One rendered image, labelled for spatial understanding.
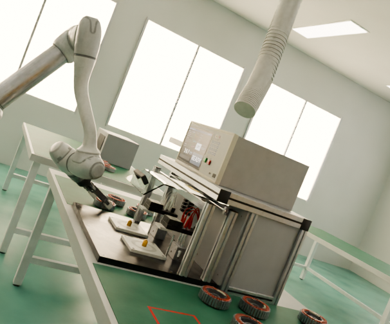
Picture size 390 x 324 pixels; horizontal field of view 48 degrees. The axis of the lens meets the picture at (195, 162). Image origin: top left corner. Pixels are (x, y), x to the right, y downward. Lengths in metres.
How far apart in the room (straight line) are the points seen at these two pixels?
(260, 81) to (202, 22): 3.85
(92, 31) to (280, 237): 1.19
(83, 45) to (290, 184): 1.07
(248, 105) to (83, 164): 1.44
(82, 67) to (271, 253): 1.14
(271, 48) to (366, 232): 6.64
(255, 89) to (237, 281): 1.67
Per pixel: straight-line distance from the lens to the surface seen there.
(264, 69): 3.18
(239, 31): 7.14
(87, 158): 1.90
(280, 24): 3.36
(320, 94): 8.03
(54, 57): 2.16
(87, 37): 2.03
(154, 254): 1.70
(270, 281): 1.81
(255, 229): 1.68
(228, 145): 1.66
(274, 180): 1.78
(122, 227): 1.89
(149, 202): 1.94
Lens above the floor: 1.24
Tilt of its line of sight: 2 degrees down
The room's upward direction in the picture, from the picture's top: 22 degrees clockwise
